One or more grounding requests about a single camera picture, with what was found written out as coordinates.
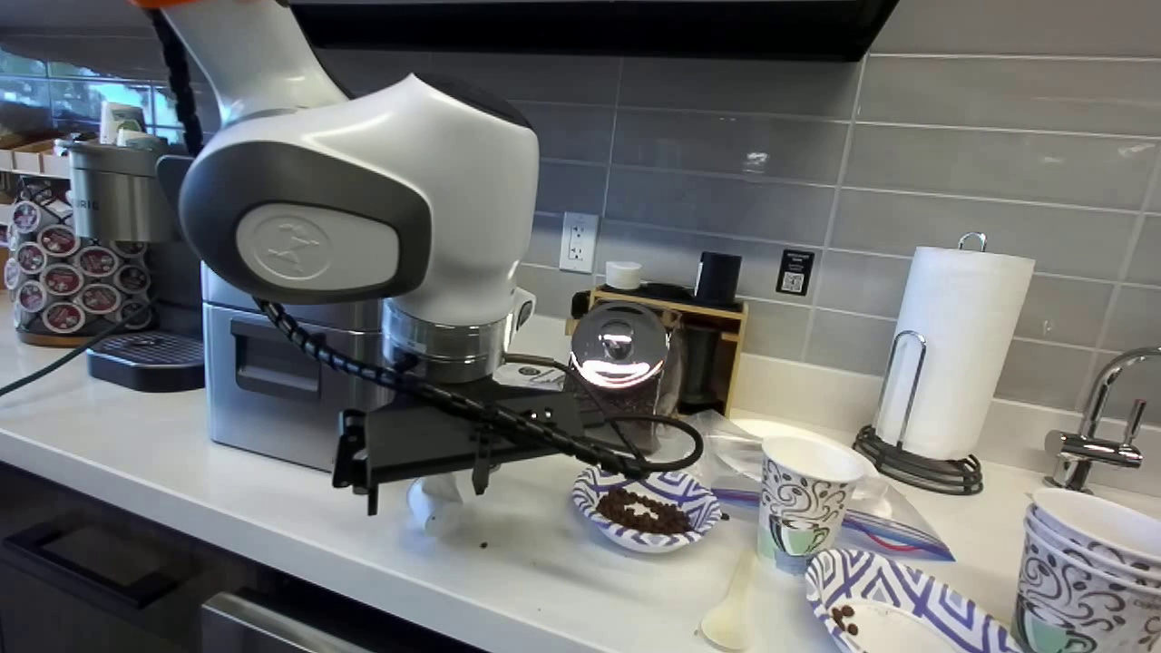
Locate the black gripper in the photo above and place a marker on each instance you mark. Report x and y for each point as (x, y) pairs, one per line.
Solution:
(410, 439)

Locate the small white pod container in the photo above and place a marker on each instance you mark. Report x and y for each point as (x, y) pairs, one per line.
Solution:
(437, 510)

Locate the coffee grounds pile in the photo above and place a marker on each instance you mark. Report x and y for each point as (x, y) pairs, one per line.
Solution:
(641, 510)

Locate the glass coffee bean jar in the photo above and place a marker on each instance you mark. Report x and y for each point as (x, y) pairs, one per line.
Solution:
(622, 346)

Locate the small blue patterned plate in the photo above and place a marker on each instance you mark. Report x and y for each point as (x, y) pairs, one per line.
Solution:
(696, 496)

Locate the small white tub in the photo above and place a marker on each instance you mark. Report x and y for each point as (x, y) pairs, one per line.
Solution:
(622, 272)

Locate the white plastic spoon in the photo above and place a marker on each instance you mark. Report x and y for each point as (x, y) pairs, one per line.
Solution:
(726, 623)

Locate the dark drawer cabinet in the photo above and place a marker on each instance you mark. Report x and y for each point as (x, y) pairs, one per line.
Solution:
(84, 568)

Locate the black cup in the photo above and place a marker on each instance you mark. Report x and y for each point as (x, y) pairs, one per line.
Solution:
(720, 276)

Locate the patterned paper cup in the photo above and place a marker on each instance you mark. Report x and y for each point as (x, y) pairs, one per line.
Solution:
(802, 503)

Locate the coffee pod carousel rack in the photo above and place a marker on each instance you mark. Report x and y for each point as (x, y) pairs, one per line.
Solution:
(74, 276)

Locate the silver black Keurig coffee maker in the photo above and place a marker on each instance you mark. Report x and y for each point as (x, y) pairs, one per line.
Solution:
(123, 195)

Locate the large blue patterned plate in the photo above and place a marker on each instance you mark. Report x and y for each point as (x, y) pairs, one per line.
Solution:
(910, 592)

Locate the dark upper cabinet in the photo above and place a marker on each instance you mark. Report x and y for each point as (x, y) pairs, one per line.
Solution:
(750, 23)

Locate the white paper towel roll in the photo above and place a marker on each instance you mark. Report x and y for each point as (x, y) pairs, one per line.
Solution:
(964, 351)

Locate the small chrome tap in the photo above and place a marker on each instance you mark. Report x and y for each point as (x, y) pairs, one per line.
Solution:
(1093, 447)

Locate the stacked patterned paper bowls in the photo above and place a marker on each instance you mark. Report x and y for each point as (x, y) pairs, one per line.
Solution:
(1089, 580)

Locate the white wall outlet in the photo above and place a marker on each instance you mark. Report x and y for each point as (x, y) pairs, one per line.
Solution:
(580, 242)

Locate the black wall switch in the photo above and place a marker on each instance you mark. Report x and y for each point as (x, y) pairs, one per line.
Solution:
(796, 272)

